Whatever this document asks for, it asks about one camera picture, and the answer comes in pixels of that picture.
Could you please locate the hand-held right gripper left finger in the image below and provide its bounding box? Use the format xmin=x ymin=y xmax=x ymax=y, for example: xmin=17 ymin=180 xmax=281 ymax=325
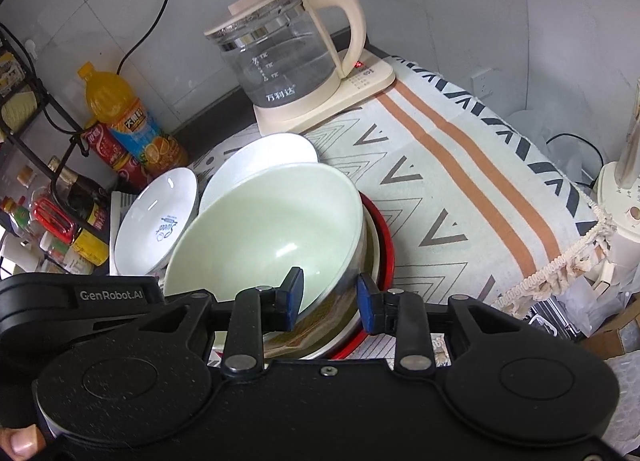
xmin=145 ymin=267 xmax=305 ymax=378

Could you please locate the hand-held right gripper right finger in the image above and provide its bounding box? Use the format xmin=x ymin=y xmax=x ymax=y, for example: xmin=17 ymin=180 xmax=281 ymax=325
xmin=356 ymin=273 xmax=506 ymax=375

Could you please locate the light green bowl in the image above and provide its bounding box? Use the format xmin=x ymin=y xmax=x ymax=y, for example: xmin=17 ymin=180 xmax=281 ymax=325
xmin=164 ymin=164 xmax=365 ymax=337

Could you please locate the white bowl with blue print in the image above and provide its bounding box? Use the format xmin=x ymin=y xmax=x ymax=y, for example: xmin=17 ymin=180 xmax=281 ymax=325
xmin=114 ymin=167 xmax=199 ymax=276

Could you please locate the plain white bowl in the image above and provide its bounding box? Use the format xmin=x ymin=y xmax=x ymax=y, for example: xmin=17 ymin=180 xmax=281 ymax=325
xmin=199 ymin=132 xmax=321 ymax=214

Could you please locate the person's left hand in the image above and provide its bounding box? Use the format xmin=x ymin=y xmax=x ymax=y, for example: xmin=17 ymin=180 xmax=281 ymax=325
xmin=0 ymin=423 xmax=42 ymax=460

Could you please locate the small red-capped seasoning bottle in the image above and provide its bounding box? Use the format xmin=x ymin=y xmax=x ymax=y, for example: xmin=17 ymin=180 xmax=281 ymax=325
xmin=0 ymin=196 xmax=31 ymax=237

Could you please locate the dark soy sauce bottle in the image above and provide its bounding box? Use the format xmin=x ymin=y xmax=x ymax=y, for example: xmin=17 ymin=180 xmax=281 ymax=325
xmin=47 ymin=156 xmax=111 ymax=267

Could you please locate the patterned tablecloth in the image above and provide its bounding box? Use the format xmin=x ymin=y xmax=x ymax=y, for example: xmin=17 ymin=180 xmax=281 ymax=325
xmin=112 ymin=55 xmax=621 ymax=372

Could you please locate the black metal rack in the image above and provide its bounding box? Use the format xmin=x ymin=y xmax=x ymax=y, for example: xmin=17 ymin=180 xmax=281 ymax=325
xmin=0 ymin=24 xmax=116 ymax=277

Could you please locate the pale noodle pack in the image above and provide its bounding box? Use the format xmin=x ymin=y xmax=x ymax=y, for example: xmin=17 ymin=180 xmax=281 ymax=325
xmin=0 ymin=91 xmax=40 ymax=134

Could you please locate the orange juice bottle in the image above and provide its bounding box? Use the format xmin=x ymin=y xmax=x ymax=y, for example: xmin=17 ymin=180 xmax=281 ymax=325
xmin=77 ymin=61 xmax=188 ymax=177

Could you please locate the cream kettle base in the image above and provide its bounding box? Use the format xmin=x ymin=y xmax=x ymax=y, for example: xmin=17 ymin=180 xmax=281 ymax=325
xmin=252 ymin=48 xmax=396 ymax=134

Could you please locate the cardboard box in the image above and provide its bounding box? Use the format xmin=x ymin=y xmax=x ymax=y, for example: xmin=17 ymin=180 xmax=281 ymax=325
xmin=602 ymin=298 xmax=640 ymax=359

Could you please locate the white standing fan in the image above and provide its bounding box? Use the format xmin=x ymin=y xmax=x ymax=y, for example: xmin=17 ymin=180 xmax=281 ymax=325
xmin=592 ymin=78 xmax=640 ymax=292

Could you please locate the oil bottle with red handle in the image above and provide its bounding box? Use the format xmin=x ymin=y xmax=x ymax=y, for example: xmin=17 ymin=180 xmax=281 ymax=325
xmin=30 ymin=196 xmax=81 ymax=242

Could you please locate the glass kettle with cream handle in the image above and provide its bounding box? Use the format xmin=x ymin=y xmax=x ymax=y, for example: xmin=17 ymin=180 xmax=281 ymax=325
xmin=204 ymin=0 xmax=368 ymax=107

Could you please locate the white wall socket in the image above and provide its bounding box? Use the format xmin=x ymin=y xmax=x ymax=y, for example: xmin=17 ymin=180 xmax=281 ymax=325
xmin=471 ymin=68 xmax=495 ymax=98

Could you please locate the thin black cable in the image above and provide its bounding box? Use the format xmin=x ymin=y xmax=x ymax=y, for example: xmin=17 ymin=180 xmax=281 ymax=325
xmin=545 ymin=132 xmax=606 ymax=177

